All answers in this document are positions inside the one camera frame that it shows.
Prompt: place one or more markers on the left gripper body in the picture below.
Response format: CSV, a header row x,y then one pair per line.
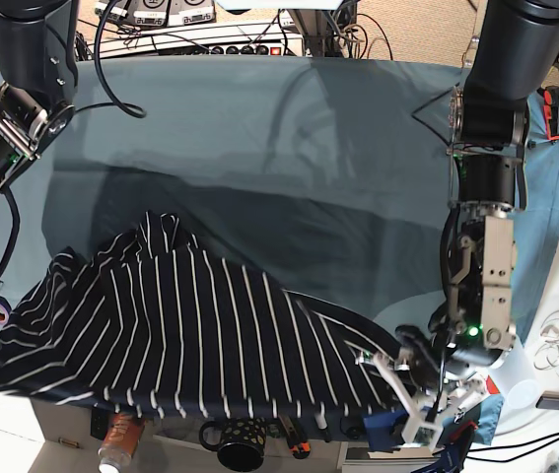
x,y
438,362

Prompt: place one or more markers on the navy white striped t-shirt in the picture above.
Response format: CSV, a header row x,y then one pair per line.
x,y
156,324

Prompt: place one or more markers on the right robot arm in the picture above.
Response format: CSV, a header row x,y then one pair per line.
x,y
40,80

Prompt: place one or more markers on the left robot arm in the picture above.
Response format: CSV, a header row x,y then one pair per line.
x,y
478,324

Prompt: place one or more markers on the white red card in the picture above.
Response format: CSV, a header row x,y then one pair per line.
x,y
491,386

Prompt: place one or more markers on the translucent plastic cup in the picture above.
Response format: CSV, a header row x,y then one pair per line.
x,y
516,378

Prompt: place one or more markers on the white black marker pen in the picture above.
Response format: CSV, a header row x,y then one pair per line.
x,y
322,427

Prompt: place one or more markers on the black remote control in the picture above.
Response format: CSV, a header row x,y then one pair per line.
x,y
99,422

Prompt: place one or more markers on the orange black utility knife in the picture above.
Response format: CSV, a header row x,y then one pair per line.
x,y
296,438

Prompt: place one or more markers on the orange drink bottle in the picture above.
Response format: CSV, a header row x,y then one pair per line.
x,y
120,443

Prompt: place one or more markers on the black mug with yellow leaves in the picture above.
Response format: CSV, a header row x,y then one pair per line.
x,y
238,443

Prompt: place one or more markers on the teal table cloth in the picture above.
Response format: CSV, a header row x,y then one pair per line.
x,y
314,172

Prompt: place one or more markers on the orange black clamp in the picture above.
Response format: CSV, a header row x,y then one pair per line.
x,y
550,97

